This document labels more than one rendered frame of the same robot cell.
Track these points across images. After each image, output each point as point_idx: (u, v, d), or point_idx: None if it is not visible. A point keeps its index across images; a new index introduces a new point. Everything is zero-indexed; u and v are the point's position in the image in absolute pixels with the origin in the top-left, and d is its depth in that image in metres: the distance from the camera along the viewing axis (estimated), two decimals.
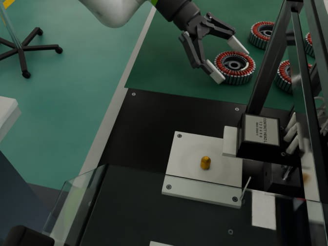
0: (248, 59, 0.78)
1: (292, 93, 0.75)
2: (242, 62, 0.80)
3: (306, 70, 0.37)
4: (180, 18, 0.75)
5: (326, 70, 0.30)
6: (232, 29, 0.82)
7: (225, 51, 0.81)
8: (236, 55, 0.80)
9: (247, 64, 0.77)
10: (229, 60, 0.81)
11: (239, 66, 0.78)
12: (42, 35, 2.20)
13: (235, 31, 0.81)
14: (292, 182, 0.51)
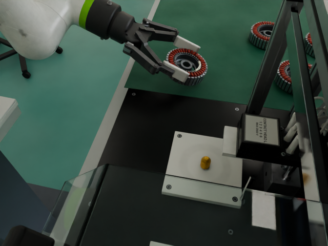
0: (199, 57, 0.75)
1: (292, 93, 0.75)
2: (192, 60, 0.76)
3: (306, 70, 0.37)
4: (115, 30, 0.69)
5: (326, 70, 0.30)
6: (174, 29, 0.77)
7: (174, 49, 0.75)
8: (186, 53, 0.76)
9: (199, 63, 0.74)
10: (178, 59, 0.76)
11: (192, 66, 0.74)
12: None
13: (177, 31, 0.76)
14: (292, 182, 0.51)
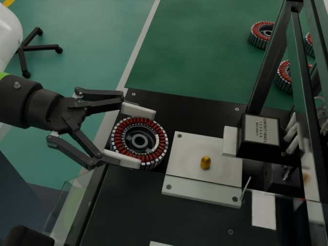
0: (156, 129, 0.57)
1: (292, 93, 0.75)
2: (147, 132, 0.58)
3: (306, 70, 0.37)
4: (33, 119, 0.51)
5: (326, 70, 0.30)
6: (118, 93, 0.59)
7: (122, 121, 0.56)
8: (139, 124, 0.57)
9: (156, 138, 0.56)
10: (130, 132, 0.58)
11: (147, 142, 0.56)
12: (42, 35, 2.20)
13: (122, 96, 0.57)
14: (292, 182, 0.51)
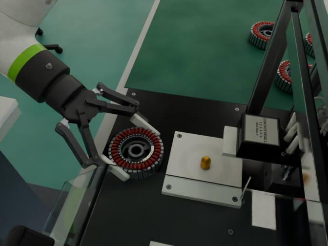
0: (154, 141, 0.59)
1: (292, 93, 0.75)
2: (148, 143, 0.60)
3: (306, 70, 0.37)
4: (51, 101, 0.54)
5: (326, 70, 0.30)
6: (134, 103, 0.62)
7: (124, 131, 0.60)
8: (139, 134, 0.60)
9: (151, 149, 0.57)
10: (132, 141, 0.61)
11: (142, 152, 0.58)
12: (42, 35, 2.20)
13: (137, 108, 0.60)
14: (292, 182, 0.51)
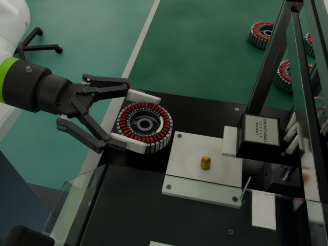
0: (160, 112, 0.58)
1: (292, 93, 0.75)
2: (153, 116, 0.60)
3: (306, 70, 0.37)
4: (44, 103, 0.53)
5: (326, 70, 0.30)
6: (124, 81, 0.61)
7: (127, 107, 0.58)
8: (143, 109, 0.59)
9: (161, 120, 0.57)
10: (135, 117, 0.59)
11: (152, 125, 0.57)
12: (42, 35, 2.20)
13: (129, 83, 0.59)
14: (292, 182, 0.51)
